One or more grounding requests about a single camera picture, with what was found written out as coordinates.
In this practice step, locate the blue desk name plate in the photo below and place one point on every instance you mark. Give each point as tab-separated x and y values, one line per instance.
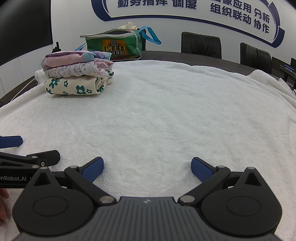
288	69

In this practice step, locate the pink floral ruffled garment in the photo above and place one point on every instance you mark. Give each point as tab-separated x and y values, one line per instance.
76	69

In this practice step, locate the cream cloth in bag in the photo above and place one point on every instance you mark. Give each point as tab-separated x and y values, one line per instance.
129	25

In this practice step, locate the person's left hand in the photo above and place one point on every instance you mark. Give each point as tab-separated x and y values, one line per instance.
2	204

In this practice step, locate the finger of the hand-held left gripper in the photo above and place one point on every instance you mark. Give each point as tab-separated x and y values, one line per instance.
46	157
10	141

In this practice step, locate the black wall screen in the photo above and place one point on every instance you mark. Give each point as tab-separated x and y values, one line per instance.
23	27

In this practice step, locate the black walkie-talkie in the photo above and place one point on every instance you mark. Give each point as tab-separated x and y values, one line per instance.
56	48

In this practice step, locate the cream garment with green flowers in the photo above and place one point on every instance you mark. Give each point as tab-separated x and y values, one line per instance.
69	87

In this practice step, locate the black office chair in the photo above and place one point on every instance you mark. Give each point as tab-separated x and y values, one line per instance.
254	58
201	45

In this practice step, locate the white towel blanket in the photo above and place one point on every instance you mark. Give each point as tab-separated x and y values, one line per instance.
161	115

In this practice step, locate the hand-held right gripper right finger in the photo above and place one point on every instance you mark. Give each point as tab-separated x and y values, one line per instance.
201	170

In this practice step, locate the pink garment with blue trim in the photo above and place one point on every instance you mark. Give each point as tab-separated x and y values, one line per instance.
69	56

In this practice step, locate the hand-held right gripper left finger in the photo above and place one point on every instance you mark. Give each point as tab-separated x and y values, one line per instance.
93	170

